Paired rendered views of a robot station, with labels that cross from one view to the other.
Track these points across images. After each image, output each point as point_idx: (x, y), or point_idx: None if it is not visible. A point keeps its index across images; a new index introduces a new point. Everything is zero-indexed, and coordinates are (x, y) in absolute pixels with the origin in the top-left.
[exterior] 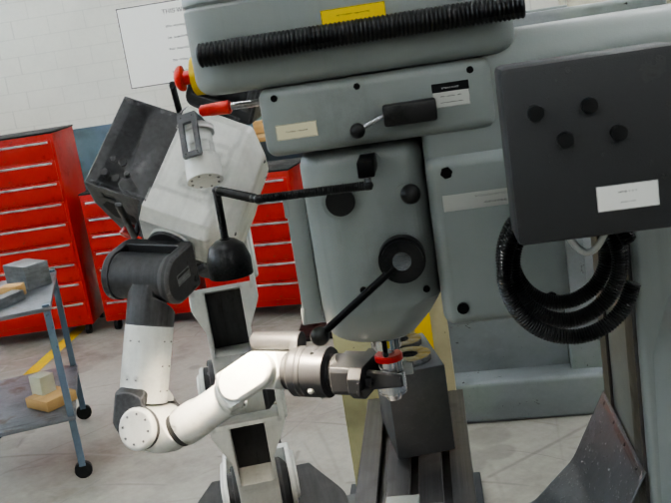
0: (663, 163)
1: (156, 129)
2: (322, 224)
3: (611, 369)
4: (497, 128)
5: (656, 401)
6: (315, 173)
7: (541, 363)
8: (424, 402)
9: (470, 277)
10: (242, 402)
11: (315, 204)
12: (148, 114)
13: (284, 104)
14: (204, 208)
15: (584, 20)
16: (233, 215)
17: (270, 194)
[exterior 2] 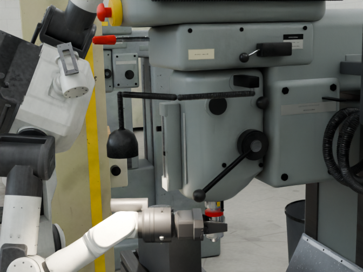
0: None
1: (25, 55)
2: (201, 120)
3: (318, 218)
4: (313, 66)
5: None
6: (201, 85)
7: None
8: (188, 247)
9: (290, 157)
10: (109, 249)
11: (197, 106)
12: (17, 43)
13: (195, 35)
14: (64, 113)
15: (355, 9)
16: (80, 119)
17: (189, 94)
